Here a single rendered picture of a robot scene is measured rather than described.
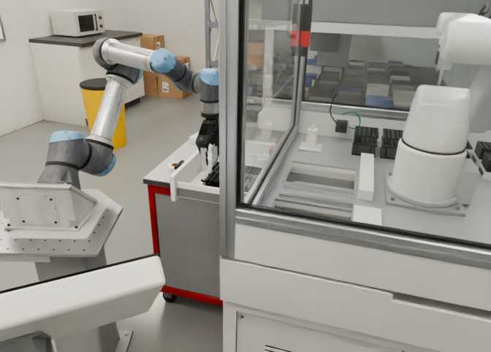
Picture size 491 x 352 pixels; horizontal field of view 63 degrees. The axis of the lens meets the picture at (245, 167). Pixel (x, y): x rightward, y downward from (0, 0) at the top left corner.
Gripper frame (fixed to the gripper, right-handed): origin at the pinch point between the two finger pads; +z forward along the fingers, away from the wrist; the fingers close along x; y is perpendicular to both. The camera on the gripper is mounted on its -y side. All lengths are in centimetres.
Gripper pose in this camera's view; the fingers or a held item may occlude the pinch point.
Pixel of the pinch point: (209, 163)
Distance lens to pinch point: 153.9
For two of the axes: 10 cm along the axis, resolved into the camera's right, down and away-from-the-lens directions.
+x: -9.6, -1.4, 2.5
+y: 2.8, -4.0, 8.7
